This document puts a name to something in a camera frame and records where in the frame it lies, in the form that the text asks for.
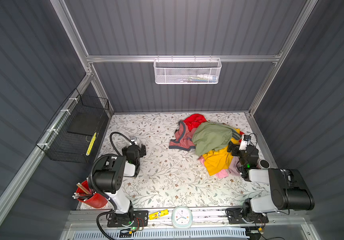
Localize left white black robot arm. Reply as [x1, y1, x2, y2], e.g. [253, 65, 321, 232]
[88, 144, 146, 214]

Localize red pencil cup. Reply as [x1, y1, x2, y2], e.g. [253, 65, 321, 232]
[73, 180, 108, 209]

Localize olive green shirt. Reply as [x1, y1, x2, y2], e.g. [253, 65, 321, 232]
[192, 122, 242, 156]

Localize white wire wall basket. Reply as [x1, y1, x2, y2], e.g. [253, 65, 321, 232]
[153, 57, 222, 85]

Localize yellow strip in basket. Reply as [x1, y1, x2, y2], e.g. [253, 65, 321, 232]
[86, 132, 97, 156]

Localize black pad in basket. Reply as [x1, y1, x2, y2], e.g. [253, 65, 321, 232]
[67, 113, 101, 137]

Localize yellow shirt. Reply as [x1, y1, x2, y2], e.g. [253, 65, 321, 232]
[202, 129, 243, 175]

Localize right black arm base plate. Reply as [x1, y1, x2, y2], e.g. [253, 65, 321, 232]
[225, 208, 269, 225]

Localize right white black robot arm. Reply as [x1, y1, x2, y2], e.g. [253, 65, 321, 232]
[227, 142, 315, 222]

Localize left black arm cable conduit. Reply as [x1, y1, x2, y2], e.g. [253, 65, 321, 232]
[87, 131, 137, 240]

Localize yellow glue tube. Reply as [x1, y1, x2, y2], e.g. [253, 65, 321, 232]
[149, 209, 169, 220]

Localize light pink cloth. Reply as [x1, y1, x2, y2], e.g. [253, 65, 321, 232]
[198, 156, 229, 179]

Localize dusty pink grey-trimmed shirt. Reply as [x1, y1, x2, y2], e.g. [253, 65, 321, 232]
[169, 121, 197, 152]

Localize red cloth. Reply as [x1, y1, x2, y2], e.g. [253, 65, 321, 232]
[183, 114, 207, 131]

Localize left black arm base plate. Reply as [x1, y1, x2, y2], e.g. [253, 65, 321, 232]
[107, 211, 149, 228]

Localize black wire side basket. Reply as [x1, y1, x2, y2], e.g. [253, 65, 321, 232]
[37, 91, 110, 164]

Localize mint green alarm clock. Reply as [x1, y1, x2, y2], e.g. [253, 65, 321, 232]
[171, 206, 193, 229]

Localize floral patterned table mat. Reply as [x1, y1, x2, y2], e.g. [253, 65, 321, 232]
[100, 113, 270, 209]

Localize mauve cloth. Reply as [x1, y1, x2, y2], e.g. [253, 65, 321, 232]
[228, 156, 241, 177]

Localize items in white basket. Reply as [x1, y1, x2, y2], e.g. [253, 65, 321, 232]
[178, 74, 218, 84]

